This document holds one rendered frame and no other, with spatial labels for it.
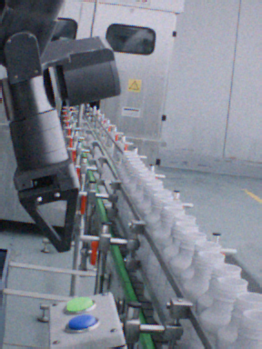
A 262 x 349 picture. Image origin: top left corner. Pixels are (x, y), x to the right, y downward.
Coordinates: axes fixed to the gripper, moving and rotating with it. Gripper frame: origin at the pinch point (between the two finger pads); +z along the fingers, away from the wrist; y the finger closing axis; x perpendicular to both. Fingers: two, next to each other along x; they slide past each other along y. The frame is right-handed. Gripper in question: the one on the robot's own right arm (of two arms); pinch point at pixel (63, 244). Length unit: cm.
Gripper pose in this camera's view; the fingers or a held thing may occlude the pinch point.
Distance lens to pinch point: 77.6
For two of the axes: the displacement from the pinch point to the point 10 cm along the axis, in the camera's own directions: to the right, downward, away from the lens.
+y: -1.1, -1.7, 9.8
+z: 2.2, 9.6, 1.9
